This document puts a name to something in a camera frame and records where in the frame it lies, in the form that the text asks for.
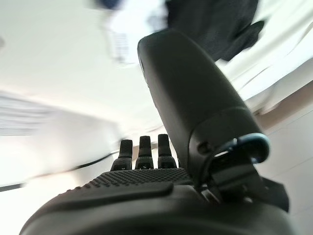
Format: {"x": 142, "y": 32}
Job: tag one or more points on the white bed sheet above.
{"x": 276, "y": 61}

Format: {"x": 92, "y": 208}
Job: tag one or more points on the white and blue garment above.
{"x": 122, "y": 29}

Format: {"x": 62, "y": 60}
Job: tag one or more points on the black garment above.
{"x": 215, "y": 22}

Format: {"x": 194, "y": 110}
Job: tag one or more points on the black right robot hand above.
{"x": 185, "y": 102}

